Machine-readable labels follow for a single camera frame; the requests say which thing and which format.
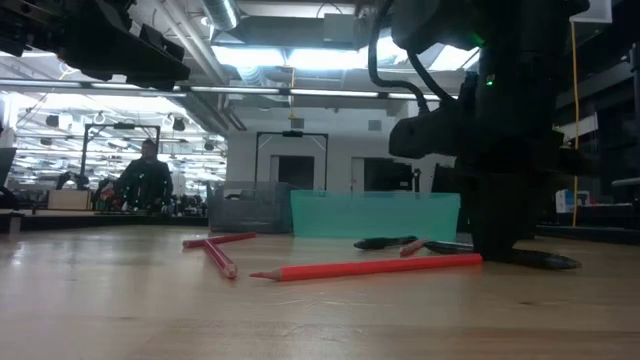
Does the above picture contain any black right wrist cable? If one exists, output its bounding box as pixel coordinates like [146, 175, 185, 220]
[368, 0, 444, 115]

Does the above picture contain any dark storage rack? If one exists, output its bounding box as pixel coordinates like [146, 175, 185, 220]
[582, 42, 640, 246]

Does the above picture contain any silver ventilation duct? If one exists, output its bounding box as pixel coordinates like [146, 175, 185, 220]
[199, 0, 242, 32]

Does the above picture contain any dark background bench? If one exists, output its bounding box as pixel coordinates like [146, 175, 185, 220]
[0, 208, 210, 234]

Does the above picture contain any black pen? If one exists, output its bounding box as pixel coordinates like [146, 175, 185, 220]
[353, 235, 419, 251]
[423, 240, 582, 272]

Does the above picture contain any orange pencil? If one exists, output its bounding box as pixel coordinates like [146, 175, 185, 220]
[248, 252, 484, 283]
[398, 238, 430, 258]

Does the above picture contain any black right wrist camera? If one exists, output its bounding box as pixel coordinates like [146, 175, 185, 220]
[388, 112, 457, 160]

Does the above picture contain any dark monitor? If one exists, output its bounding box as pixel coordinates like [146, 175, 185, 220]
[0, 147, 19, 211]

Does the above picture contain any yellow cable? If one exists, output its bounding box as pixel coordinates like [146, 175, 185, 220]
[569, 22, 581, 229]

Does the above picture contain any thin yellow hanging cord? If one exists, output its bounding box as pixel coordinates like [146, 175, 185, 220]
[288, 67, 297, 120]

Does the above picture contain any grey translucent plastic bin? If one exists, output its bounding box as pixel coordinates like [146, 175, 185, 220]
[206, 180, 296, 235]

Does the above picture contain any black cabinet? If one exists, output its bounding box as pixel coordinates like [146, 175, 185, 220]
[363, 158, 419, 194]

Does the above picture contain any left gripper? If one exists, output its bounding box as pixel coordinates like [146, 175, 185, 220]
[62, 0, 191, 92]

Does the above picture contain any person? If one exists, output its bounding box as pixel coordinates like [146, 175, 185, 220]
[113, 138, 175, 214]

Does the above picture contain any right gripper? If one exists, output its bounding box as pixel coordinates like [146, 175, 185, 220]
[449, 47, 596, 262]

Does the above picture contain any teal translucent plastic bin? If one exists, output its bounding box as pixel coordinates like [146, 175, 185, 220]
[289, 189, 461, 242]

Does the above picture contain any black robot station frame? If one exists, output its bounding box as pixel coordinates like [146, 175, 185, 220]
[81, 122, 162, 196]
[254, 130, 330, 192]

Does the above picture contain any white box with blue print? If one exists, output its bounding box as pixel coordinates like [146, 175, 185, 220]
[554, 188, 592, 215]

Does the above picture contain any red pencil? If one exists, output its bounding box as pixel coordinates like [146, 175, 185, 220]
[202, 239, 239, 280]
[182, 231, 258, 250]

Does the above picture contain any long ceiling light tube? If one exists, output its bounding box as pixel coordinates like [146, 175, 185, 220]
[0, 79, 451, 100]

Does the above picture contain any grey ceiling box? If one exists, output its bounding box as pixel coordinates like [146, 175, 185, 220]
[322, 12, 357, 45]

